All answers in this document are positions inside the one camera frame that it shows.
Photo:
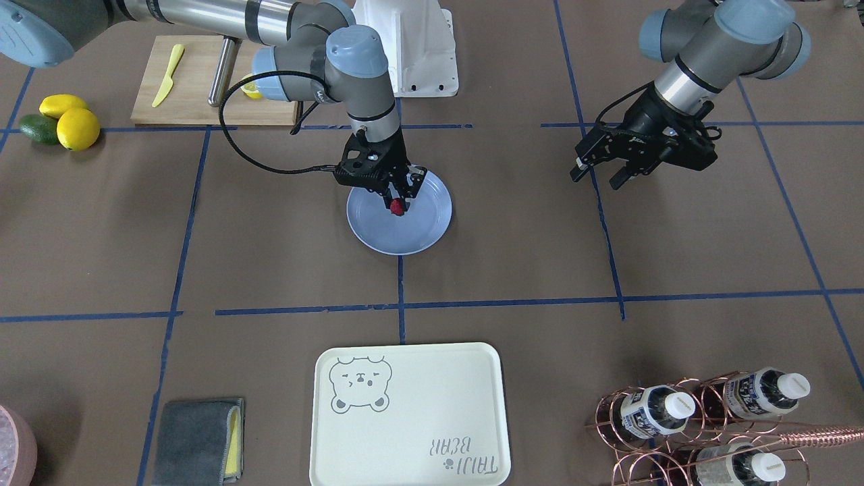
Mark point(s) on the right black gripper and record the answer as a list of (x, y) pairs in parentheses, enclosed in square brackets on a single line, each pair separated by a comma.
[(399, 159)]

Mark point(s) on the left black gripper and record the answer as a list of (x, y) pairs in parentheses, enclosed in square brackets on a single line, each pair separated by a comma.
[(646, 123)]

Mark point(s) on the red strawberry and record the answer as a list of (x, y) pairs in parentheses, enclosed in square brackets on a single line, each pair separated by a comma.
[(397, 211)]

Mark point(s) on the blue plate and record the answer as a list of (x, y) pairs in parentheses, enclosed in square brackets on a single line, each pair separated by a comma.
[(425, 222)]

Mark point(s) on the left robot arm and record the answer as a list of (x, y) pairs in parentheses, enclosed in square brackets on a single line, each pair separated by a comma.
[(706, 46)]

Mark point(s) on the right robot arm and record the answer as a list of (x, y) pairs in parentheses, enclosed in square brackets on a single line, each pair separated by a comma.
[(310, 52)]

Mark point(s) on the lemon half slice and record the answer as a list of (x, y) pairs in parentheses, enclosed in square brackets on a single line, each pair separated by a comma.
[(250, 90)]

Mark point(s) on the cream bear tray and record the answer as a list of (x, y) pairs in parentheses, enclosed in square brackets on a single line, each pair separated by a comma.
[(427, 414)]

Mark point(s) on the silver metal rod tool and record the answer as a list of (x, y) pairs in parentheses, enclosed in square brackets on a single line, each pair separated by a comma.
[(223, 71)]

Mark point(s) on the tea bottle middle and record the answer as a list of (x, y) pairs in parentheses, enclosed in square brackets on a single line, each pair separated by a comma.
[(653, 412)]

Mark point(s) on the tea bottle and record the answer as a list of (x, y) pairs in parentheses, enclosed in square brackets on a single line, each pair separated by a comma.
[(767, 393), (653, 412), (737, 464)]

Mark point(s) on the yellow plastic knife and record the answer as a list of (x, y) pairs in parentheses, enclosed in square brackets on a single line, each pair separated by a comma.
[(167, 81)]

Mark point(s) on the grey folded cloth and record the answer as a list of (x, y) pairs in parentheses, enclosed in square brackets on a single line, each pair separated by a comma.
[(200, 442)]

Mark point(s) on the yellow lemon large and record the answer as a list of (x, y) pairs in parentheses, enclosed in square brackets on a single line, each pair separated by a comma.
[(78, 129)]

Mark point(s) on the yellow lemon small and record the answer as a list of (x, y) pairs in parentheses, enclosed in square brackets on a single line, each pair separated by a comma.
[(56, 105)]

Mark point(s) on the green lime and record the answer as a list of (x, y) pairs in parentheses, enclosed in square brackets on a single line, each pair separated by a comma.
[(39, 128)]

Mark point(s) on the pink bowl with ice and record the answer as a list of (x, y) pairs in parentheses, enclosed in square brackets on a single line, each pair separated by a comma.
[(19, 449)]

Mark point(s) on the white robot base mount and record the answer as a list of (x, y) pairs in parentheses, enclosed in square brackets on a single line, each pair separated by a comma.
[(418, 38)]

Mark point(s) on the copper wire bottle rack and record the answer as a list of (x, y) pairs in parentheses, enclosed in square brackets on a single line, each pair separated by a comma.
[(668, 460)]

